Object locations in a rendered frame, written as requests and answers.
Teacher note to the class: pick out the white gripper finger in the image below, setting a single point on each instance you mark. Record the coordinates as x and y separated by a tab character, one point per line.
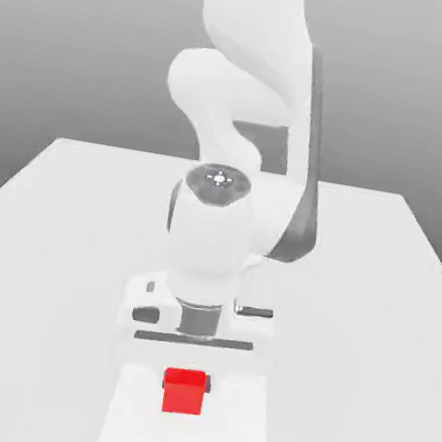
208	385

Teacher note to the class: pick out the small red cube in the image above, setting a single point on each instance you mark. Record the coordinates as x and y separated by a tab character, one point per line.
183	395

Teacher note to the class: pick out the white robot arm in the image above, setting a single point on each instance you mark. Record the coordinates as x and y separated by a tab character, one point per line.
250	68

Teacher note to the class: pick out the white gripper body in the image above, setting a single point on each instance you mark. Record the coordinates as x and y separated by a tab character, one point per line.
190	356

